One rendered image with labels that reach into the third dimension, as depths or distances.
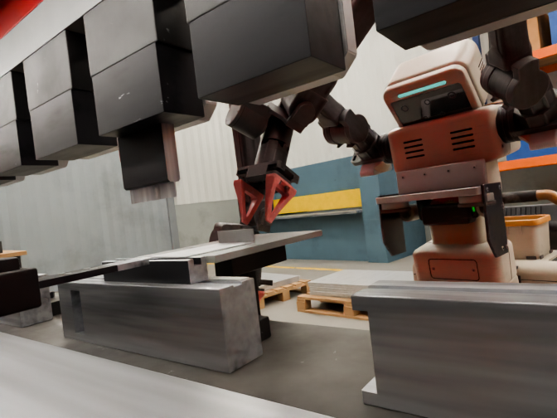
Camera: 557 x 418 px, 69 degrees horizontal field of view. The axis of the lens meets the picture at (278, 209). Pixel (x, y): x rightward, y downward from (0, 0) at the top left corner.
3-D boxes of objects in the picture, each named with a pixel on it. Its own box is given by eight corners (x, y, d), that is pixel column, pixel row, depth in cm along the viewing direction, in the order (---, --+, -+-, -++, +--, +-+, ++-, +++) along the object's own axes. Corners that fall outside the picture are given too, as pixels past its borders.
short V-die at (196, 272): (208, 279, 52) (205, 255, 52) (190, 284, 50) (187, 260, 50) (122, 276, 64) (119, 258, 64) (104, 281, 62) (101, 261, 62)
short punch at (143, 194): (182, 196, 53) (173, 123, 53) (170, 196, 51) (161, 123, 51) (138, 203, 59) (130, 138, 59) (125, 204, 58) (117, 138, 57)
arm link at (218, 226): (275, 209, 94) (254, 206, 101) (233, 201, 87) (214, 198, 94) (266, 260, 94) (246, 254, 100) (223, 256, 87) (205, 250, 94)
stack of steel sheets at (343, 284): (440, 285, 367) (438, 271, 367) (407, 304, 321) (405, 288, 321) (346, 280, 439) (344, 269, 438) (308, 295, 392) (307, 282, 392)
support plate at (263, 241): (322, 235, 72) (322, 230, 72) (215, 263, 51) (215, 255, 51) (247, 239, 83) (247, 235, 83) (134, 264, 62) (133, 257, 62)
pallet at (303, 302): (455, 299, 368) (453, 284, 368) (414, 327, 309) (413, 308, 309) (346, 291, 451) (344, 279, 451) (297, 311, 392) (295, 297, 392)
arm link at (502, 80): (555, 92, 80) (536, 83, 85) (540, 55, 75) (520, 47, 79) (514, 124, 83) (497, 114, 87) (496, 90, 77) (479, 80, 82)
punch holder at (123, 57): (220, 118, 53) (204, -9, 52) (166, 110, 46) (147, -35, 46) (150, 140, 62) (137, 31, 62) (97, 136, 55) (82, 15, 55)
